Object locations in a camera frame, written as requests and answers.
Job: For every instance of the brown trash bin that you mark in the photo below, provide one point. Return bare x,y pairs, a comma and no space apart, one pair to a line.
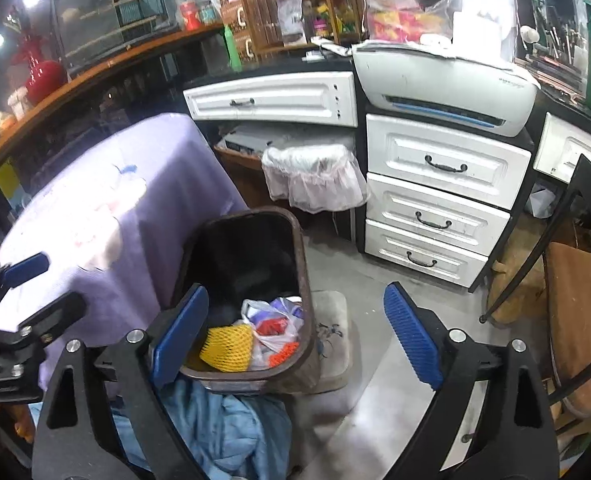
245,250

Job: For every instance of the plastic bag of pink packets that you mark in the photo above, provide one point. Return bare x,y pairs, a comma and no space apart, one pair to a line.
400,20

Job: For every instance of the blue cloth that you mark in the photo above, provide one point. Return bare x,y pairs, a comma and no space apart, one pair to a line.
225,430

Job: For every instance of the white printer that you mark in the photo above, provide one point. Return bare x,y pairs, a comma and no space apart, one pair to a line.
425,72

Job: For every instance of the wide white drawer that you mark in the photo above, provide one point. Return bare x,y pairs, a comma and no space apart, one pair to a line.
285,97

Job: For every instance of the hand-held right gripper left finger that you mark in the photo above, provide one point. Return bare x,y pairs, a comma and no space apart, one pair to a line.
180,335

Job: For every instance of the yellow foam net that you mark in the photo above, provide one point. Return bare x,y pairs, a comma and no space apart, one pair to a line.
228,347

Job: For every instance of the purple floral tablecloth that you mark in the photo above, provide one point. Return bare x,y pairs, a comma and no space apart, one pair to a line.
165,170

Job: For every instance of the black chair wooden seat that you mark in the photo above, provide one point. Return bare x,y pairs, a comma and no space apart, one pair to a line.
580,300

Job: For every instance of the glass display case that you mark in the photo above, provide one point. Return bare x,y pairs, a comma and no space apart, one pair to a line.
100,20

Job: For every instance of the red vase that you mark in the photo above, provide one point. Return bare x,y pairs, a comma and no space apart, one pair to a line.
45,80

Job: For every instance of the green bottle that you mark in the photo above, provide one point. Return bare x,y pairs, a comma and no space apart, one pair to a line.
234,50

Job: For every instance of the person's left hand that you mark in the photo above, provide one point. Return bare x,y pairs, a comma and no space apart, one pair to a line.
20,420

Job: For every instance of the purple plastic bag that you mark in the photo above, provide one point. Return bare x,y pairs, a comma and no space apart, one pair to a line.
270,325

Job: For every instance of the red can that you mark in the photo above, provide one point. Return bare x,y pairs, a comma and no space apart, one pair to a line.
190,17

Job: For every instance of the vanity mirror with bulbs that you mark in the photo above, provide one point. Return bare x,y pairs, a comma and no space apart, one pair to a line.
555,10

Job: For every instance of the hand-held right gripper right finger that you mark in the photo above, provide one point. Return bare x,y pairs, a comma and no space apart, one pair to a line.
413,335

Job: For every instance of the wooden counter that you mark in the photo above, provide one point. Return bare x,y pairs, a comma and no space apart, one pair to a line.
100,72

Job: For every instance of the white handheld device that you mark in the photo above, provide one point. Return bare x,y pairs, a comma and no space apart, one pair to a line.
333,49

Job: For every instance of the stacked brown boxes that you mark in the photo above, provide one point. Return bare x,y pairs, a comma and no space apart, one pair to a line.
235,15

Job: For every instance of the wooden rack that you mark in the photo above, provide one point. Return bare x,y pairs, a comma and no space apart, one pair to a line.
244,15

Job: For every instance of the teal jar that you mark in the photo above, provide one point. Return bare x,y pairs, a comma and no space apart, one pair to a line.
207,14

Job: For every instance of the brown sack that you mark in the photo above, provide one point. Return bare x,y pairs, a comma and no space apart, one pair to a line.
515,280

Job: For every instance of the plastic jar white lid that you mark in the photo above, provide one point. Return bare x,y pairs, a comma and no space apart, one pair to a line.
19,105

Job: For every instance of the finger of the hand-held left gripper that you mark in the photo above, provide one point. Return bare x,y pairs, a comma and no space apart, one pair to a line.
60,310
25,267

